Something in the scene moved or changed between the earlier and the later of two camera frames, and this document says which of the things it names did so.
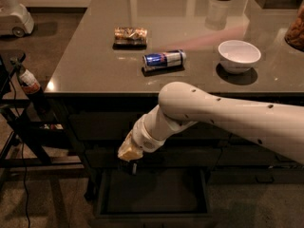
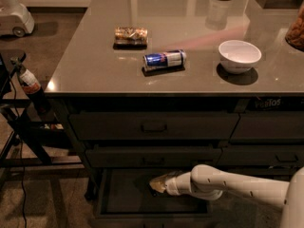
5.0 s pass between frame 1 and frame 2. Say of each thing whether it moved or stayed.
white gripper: moved
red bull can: stayed
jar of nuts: stayed
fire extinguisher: stayed
